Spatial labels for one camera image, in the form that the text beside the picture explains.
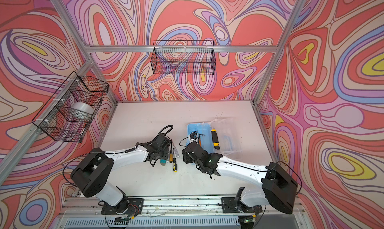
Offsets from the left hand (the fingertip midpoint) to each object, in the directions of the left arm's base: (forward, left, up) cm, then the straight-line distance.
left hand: (167, 152), depth 92 cm
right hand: (-6, -13, +9) cm, 17 cm away
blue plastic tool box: (+12, -41, -2) cm, 43 cm away
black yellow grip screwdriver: (-8, -5, +1) cm, 10 cm away
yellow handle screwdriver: (-3, -3, 0) cm, 4 cm away
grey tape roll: (+5, +37, +33) cm, 50 cm away
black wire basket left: (+6, +47, +29) cm, 56 cm away
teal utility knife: (-6, +2, 0) cm, 7 cm away
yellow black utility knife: (+5, -30, +7) cm, 31 cm away
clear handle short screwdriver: (+1, -5, 0) cm, 5 cm away
